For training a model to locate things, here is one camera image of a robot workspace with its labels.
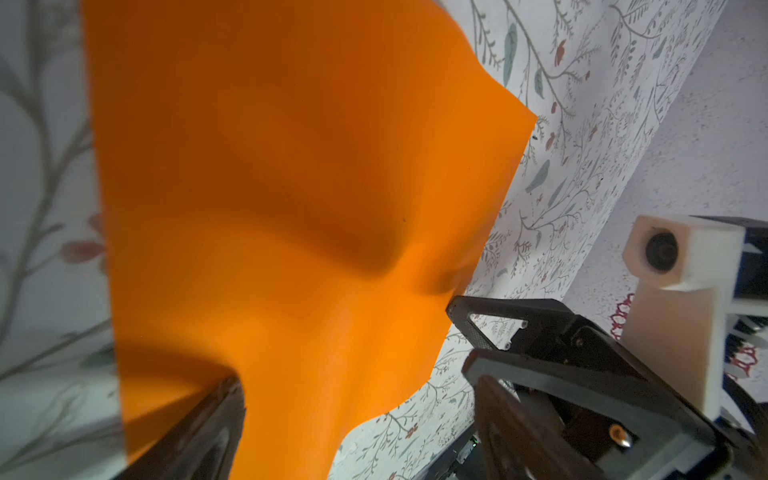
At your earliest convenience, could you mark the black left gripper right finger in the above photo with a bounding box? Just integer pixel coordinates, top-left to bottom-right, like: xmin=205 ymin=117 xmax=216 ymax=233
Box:
xmin=474 ymin=375 xmax=605 ymax=479

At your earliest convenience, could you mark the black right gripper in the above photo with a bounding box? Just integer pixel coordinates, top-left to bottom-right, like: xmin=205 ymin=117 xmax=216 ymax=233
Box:
xmin=446 ymin=296 xmax=767 ymax=479

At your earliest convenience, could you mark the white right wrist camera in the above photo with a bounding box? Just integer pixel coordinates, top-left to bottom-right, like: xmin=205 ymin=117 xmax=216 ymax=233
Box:
xmin=620 ymin=215 xmax=746 ymax=419

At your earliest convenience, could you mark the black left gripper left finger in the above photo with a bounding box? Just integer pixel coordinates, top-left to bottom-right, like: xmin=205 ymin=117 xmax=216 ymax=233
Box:
xmin=115 ymin=376 xmax=246 ymax=480

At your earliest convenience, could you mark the orange square paper sheet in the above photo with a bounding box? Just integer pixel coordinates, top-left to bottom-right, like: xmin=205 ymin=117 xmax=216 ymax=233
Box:
xmin=82 ymin=1 xmax=536 ymax=479

